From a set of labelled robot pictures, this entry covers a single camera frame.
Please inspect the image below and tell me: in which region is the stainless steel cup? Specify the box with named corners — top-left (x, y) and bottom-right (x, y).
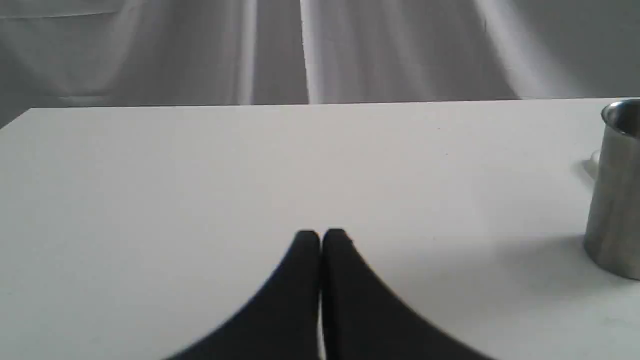
top-left (583, 99), bottom-right (640, 281)

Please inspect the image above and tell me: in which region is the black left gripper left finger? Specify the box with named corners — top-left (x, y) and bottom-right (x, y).
top-left (173, 230), bottom-right (322, 360)

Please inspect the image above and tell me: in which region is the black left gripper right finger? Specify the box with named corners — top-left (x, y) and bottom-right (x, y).
top-left (322, 228), bottom-right (486, 360)

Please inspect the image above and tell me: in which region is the grey fabric backdrop curtain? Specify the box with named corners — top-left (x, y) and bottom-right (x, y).
top-left (0, 0), bottom-right (640, 126)

